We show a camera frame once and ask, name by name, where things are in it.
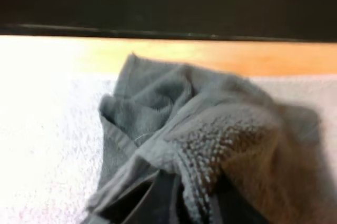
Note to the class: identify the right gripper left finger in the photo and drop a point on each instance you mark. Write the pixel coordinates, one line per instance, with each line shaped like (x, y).
(126, 203)

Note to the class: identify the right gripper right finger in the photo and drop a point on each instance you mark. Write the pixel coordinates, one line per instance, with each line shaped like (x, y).
(166, 200)

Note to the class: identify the dark grey-green towel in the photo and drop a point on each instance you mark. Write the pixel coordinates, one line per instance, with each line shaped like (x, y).
(210, 118)

